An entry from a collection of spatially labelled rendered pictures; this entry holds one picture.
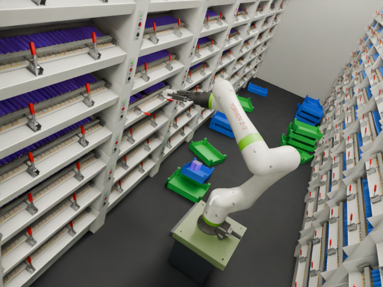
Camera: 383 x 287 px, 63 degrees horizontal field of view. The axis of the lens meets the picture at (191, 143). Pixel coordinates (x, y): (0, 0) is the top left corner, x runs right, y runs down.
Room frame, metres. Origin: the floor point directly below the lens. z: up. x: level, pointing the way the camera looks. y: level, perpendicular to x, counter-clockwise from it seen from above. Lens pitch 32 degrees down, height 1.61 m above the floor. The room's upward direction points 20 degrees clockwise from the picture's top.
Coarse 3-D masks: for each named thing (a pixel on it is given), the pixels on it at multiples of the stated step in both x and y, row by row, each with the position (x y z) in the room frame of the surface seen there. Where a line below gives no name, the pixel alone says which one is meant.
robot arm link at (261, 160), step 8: (248, 136) 1.24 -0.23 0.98; (256, 136) 1.24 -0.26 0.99; (240, 144) 1.23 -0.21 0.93; (248, 144) 1.20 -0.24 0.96; (256, 144) 1.20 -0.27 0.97; (264, 144) 1.22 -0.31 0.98; (248, 152) 1.18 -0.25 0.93; (256, 152) 1.17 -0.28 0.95; (264, 152) 1.17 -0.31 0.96; (272, 152) 1.20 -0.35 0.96; (248, 160) 1.16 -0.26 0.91; (256, 160) 1.14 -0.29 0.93; (264, 160) 1.14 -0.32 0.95; (272, 160) 1.16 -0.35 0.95; (280, 160) 1.19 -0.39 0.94; (248, 168) 1.16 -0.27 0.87; (256, 168) 1.13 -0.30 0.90; (264, 168) 1.13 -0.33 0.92; (272, 168) 1.15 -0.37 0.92
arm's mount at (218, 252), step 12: (204, 204) 1.44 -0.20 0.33; (192, 216) 1.32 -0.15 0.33; (180, 228) 1.21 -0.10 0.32; (192, 228) 1.23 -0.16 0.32; (240, 228) 1.35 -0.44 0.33; (180, 240) 1.15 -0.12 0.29; (192, 240) 1.16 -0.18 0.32; (204, 240) 1.18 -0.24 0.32; (216, 240) 1.21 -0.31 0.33; (228, 240) 1.24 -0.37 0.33; (204, 252) 1.11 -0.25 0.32; (216, 252) 1.13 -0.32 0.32; (228, 252) 1.16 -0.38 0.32; (216, 264) 1.08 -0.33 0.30
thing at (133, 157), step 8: (152, 136) 1.89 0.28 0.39; (160, 136) 1.92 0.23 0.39; (144, 144) 1.78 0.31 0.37; (152, 144) 1.83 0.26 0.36; (160, 144) 1.90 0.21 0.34; (128, 152) 1.60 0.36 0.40; (136, 152) 1.67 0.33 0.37; (144, 152) 1.71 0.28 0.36; (120, 160) 1.51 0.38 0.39; (128, 160) 1.56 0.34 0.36; (136, 160) 1.60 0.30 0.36; (120, 168) 1.47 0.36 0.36; (128, 168) 1.50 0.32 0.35; (120, 176) 1.41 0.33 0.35; (112, 184) 1.35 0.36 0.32
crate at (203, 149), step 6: (204, 138) 2.65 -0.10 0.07; (192, 144) 2.50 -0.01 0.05; (198, 144) 2.60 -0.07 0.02; (204, 144) 2.64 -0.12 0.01; (192, 150) 2.47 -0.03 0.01; (198, 150) 2.43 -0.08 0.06; (204, 150) 2.55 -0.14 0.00; (210, 150) 2.59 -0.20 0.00; (216, 150) 2.55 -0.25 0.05; (198, 156) 2.42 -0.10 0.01; (204, 156) 2.38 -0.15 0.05; (210, 156) 2.49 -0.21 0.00; (216, 156) 2.52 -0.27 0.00; (222, 156) 2.49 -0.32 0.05; (210, 162) 2.32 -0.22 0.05; (216, 162) 2.38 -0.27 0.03
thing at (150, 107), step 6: (168, 84) 1.91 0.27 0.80; (174, 84) 1.92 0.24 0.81; (144, 96) 1.67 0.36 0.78; (150, 102) 1.65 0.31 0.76; (156, 102) 1.68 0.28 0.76; (162, 102) 1.73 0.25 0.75; (144, 108) 1.56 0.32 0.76; (150, 108) 1.60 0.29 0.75; (156, 108) 1.68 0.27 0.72; (132, 114) 1.45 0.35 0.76; (144, 114) 1.53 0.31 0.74; (126, 120) 1.33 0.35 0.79; (132, 120) 1.40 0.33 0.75; (126, 126) 1.36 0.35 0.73
